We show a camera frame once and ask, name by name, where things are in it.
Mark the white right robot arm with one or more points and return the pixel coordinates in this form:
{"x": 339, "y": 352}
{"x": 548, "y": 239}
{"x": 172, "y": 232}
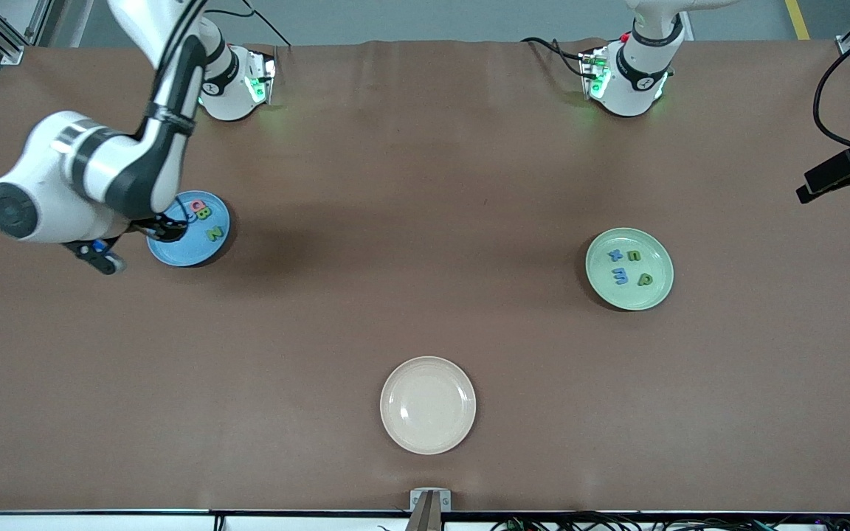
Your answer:
{"x": 49, "y": 169}

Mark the grey metal bracket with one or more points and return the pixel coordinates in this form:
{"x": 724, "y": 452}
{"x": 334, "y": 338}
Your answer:
{"x": 416, "y": 500}

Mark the camera mount post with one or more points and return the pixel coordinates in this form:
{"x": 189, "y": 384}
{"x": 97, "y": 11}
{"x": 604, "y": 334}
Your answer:
{"x": 425, "y": 520}

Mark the cream plate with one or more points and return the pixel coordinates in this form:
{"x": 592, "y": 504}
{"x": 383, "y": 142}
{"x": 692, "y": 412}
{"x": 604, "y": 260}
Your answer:
{"x": 429, "y": 405}

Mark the green foam letter B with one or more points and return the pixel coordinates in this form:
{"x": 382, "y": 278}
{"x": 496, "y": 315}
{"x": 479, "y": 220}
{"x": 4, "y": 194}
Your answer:
{"x": 203, "y": 214}

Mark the blue plate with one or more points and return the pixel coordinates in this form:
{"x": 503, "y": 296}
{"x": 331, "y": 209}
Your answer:
{"x": 196, "y": 252}

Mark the green foam letter p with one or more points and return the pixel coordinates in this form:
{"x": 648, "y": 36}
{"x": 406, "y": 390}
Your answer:
{"x": 645, "y": 279}

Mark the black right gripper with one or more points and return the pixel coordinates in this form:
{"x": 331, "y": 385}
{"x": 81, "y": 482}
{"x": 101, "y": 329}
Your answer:
{"x": 164, "y": 228}

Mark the blue foam letter m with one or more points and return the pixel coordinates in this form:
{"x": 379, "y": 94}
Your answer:
{"x": 620, "y": 277}

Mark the green foam letter N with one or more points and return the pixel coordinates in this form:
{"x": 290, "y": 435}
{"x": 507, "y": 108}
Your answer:
{"x": 215, "y": 234}

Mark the green plate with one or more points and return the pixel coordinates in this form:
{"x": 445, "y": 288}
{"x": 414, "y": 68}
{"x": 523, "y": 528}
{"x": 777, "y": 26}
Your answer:
{"x": 628, "y": 295}

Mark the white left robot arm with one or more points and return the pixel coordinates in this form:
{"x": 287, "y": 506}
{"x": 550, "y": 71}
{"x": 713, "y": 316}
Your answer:
{"x": 635, "y": 81}

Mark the brown table mat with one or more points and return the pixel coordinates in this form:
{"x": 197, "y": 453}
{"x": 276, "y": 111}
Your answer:
{"x": 322, "y": 332}

